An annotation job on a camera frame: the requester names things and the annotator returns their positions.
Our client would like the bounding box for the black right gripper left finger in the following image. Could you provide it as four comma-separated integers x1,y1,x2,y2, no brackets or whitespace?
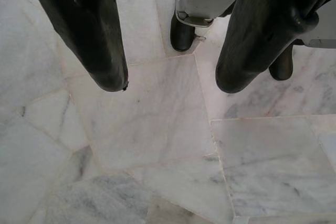
23,0,130,93

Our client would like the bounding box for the robot left leg grey black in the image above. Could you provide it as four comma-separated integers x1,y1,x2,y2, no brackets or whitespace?
269,0,336,81

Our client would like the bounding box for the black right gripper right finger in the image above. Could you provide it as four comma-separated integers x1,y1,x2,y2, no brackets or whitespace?
215,0,336,94

